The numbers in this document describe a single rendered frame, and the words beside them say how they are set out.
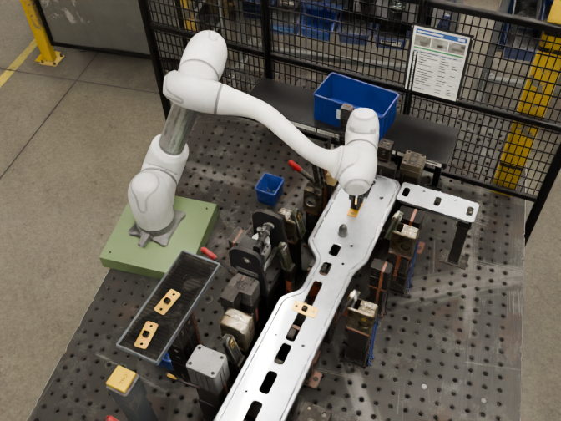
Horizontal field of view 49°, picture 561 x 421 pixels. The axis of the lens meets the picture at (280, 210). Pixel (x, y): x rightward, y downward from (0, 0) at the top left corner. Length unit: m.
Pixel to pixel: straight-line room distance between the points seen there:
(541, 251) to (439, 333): 1.39
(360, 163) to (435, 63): 0.73
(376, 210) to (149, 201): 0.85
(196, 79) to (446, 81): 1.00
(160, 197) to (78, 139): 1.97
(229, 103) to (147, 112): 2.42
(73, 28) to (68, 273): 1.93
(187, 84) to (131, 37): 2.61
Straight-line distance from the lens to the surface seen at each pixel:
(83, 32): 4.71
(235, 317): 1.91
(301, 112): 2.59
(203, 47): 2.05
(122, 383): 1.77
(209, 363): 1.81
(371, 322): 1.97
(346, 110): 2.35
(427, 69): 2.46
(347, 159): 1.83
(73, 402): 2.32
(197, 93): 1.93
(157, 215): 2.40
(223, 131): 3.02
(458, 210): 2.32
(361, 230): 2.19
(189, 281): 1.90
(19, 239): 3.80
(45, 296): 3.49
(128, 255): 2.52
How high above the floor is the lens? 2.71
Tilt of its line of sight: 50 degrees down
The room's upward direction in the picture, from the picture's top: 3 degrees counter-clockwise
